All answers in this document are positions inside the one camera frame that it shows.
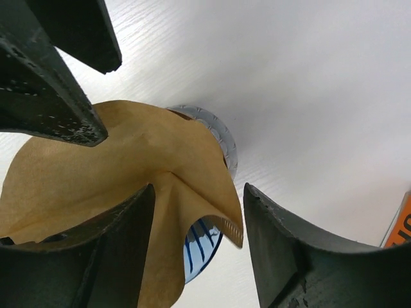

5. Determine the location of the blue glass dripper cone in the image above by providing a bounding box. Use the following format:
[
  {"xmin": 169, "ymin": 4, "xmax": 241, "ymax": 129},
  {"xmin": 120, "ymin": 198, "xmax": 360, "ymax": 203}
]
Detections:
[{"xmin": 183, "ymin": 217, "xmax": 223, "ymax": 284}]

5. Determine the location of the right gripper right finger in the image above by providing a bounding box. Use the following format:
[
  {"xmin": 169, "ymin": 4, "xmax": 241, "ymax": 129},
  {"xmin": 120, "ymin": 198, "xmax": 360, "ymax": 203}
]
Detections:
[{"xmin": 243, "ymin": 184, "xmax": 410, "ymax": 307}]

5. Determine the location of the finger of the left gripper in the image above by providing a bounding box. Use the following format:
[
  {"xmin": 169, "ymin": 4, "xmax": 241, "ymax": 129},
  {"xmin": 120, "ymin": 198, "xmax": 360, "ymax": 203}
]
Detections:
[
  {"xmin": 1, "ymin": 1, "xmax": 108, "ymax": 147},
  {"xmin": 28, "ymin": 0, "xmax": 122, "ymax": 74}
]

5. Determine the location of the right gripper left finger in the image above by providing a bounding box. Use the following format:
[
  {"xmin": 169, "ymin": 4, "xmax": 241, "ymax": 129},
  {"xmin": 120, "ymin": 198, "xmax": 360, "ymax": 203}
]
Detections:
[{"xmin": 1, "ymin": 184, "xmax": 155, "ymax": 307}]

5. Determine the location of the single brown paper filter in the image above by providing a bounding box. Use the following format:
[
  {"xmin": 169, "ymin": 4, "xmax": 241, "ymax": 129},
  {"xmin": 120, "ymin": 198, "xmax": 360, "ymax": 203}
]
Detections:
[{"xmin": 1, "ymin": 100, "xmax": 243, "ymax": 307}]

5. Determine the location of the orange coffee filter box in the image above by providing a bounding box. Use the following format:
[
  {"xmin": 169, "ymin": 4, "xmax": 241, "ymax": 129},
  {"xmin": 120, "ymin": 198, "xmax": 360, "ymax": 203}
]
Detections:
[{"xmin": 381, "ymin": 191, "xmax": 410, "ymax": 248}]

